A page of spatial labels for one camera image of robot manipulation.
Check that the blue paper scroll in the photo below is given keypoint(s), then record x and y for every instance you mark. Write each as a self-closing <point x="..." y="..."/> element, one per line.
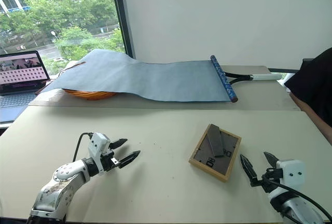
<point x="155" y="78"/>

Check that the blue patterned scroll rod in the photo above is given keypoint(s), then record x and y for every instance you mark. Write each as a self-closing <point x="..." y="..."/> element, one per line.
<point x="224" y="78"/>

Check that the person in black shirt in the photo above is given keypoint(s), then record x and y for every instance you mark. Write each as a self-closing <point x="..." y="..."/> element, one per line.
<point x="316" y="84"/>

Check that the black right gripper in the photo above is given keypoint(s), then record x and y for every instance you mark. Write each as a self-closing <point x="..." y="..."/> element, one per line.
<point x="271" y="178"/>

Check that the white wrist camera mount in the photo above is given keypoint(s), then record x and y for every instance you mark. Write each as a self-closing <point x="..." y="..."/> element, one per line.
<point x="293" y="173"/>
<point x="98" y="143"/>

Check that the wooden picture frame face-down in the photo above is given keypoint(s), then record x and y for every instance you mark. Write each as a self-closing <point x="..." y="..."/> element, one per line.
<point x="228" y="143"/>

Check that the open laptop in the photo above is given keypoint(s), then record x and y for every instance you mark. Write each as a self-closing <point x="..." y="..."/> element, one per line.
<point x="18" y="78"/>

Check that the dark window frame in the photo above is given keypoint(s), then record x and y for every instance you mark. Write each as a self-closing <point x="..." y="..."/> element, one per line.
<point x="123" y="14"/>

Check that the orange woven basket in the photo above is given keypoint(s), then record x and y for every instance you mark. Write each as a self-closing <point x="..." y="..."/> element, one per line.
<point x="89" y="95"/>

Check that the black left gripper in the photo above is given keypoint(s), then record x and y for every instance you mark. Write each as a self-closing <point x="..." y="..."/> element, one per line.
<point x="108" y="162"/>

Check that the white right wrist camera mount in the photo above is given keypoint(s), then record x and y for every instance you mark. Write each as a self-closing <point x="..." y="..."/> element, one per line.
<point x="293" y="173"/>

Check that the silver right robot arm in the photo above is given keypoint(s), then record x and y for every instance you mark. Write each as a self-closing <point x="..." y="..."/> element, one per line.
<point x="295" y="208"/>

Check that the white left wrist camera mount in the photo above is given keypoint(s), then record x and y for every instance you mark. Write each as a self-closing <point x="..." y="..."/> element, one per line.
<point x="98" y="143"/>

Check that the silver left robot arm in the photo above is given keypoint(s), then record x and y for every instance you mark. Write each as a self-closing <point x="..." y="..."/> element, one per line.
<point x="61" y="182"/>

